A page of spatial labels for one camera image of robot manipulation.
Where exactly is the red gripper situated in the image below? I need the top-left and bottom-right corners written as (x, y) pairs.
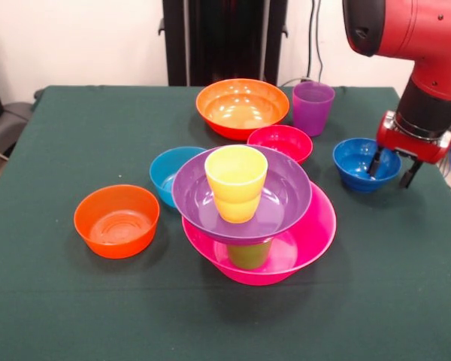
top-left (367, 110), bottom-right (451, 189)

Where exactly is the dark blue bowl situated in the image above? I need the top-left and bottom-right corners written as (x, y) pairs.
top-left (332, 138), bottom-right (402, 194)

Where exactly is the large pink bowl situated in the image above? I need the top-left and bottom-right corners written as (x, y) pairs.
top-left (181, 182), bottom-right (337, 287)

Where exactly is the yellow cup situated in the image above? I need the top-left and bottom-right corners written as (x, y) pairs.
top-left (204, 145), bottom-right (269, 224)

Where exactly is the green cup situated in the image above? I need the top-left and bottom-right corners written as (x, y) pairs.
top-left (225, 240), bottom-right (274, 270)

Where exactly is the large purple bowl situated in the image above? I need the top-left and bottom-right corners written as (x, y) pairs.
top-left (171, 147), bottom-right (313, 244)

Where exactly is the light blue bowl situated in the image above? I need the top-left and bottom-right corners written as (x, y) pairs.
top-left (149, 146), bottom-right (207, 208)

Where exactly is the black stand with knob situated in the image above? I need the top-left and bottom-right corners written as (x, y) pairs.
top-left (420, 95), bottom-right (451, 150)

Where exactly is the dark green table cloth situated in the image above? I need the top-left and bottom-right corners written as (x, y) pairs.
top-left (0, 85), bottom-right (451, 361)

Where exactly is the purple cup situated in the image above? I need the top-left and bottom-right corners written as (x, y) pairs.
top-left (292, 81), bottom-right (336, 138)

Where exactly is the small red bowl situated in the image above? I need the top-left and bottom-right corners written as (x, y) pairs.
top-left (247, 125), bottom-right (314, 165)

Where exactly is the large orange bowl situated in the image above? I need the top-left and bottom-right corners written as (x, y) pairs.
top-left (195, 77), bottom-right (291, 142)

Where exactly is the small orange-red bowl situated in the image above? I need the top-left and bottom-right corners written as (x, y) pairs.
top-left (73, 184), bottom-right (161, 259)

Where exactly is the black stand base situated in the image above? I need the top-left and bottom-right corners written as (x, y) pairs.
top-left (0, 102), bottom-right (35, 157)

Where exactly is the thin black wall cable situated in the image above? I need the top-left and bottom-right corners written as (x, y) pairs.
top-left (315, 0), bottom-right (324, 83)
top-left (307, 0), bottom-right (316, 82)

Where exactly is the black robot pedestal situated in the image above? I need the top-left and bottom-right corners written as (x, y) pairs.
top-left (158, 0), bottom-right (289, 87)

